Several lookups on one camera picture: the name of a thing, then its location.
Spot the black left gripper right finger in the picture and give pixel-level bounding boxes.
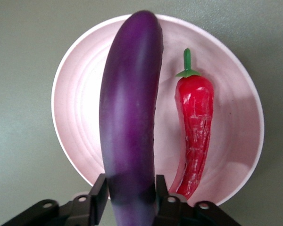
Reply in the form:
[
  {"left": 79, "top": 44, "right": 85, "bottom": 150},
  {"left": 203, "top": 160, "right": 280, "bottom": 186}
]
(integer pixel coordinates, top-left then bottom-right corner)
[{"left": 154, "top": 174, "right": 241, "bottom": 226}]

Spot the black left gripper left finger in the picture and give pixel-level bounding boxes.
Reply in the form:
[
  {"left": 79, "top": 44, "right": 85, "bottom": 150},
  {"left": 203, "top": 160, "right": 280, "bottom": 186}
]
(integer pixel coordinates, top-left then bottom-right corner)
[{"left": 2, "top": 173, "right": 109, "bottom": 226}]

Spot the red chili pepper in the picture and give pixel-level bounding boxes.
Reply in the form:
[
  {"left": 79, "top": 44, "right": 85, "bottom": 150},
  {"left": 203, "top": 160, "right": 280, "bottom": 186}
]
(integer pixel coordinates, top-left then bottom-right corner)
[{"left": 168, "top": 48, "right": 215, "bottom": 201}]

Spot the purple eggplant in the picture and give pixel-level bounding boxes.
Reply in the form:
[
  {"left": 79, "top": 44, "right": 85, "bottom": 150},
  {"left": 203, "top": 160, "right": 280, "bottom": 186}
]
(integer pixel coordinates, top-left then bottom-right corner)
[{"left": 99, "top": 9, "right": 165, "bottom": 226}]

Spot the pink plate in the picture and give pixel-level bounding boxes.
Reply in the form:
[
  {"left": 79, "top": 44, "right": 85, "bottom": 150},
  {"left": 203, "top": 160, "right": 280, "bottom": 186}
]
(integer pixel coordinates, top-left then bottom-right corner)
[{"left": 51, "top": 13, "right": 265, "bottom": 207}]

